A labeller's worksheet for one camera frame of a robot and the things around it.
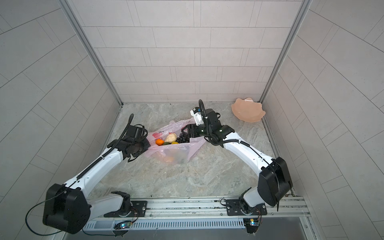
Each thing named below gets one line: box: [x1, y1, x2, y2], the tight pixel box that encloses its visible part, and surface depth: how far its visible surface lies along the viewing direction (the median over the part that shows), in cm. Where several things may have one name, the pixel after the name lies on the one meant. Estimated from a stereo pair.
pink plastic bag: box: [146, 117, 207, 164], surface depth 82 cm
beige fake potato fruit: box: [164, 133, 177, 144], surface depth 93 cm
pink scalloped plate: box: [231, 97, 266, 123], surface depth 112 cm
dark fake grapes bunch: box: [176, 132, 190, 144], surface depth 95 cm
